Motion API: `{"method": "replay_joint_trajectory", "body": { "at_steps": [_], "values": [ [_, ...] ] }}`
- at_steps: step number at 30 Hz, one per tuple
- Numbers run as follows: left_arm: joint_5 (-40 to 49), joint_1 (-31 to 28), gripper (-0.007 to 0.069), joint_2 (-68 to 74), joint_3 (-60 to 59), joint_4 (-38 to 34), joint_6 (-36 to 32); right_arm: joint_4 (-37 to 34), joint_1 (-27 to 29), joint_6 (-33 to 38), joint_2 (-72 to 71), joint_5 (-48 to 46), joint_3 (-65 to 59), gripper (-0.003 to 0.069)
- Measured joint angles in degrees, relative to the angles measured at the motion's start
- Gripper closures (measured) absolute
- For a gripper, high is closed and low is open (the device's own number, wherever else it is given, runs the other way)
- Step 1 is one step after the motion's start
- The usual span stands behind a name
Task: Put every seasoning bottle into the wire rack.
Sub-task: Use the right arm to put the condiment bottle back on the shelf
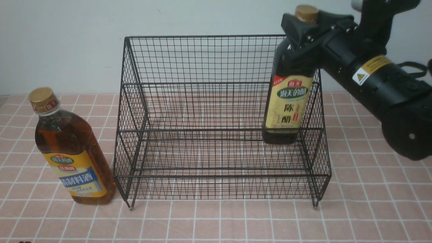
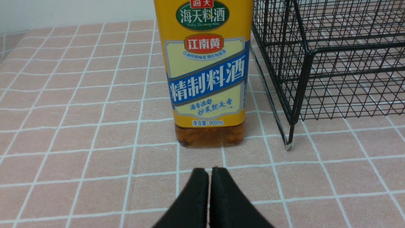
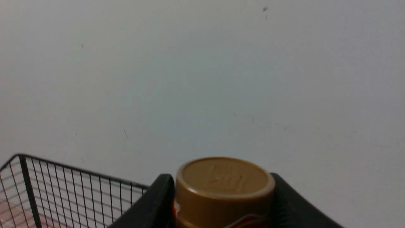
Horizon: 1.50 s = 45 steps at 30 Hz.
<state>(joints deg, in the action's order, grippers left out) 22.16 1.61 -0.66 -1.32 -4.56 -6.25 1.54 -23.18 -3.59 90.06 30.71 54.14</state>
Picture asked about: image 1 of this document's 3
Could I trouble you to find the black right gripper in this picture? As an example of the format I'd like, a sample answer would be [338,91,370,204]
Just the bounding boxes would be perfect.
[281,10,363,73]

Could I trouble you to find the pink checkered tablecloth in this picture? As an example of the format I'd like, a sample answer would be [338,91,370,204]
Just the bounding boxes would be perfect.
[1,93,431,243]

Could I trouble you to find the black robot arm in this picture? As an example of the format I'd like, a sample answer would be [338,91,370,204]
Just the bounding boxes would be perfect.
[281,0,432,161]

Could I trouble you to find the black wire mesh shelf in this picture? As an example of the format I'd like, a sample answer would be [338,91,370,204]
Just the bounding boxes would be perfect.
[113,34,331,210]

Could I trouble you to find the amber cooking wine bottle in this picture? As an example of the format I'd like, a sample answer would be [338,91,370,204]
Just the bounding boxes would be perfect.
[28,87,117,205]

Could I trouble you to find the dark vinegar bottle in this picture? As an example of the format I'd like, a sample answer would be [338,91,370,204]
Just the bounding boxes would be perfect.
[262,5,320,145]

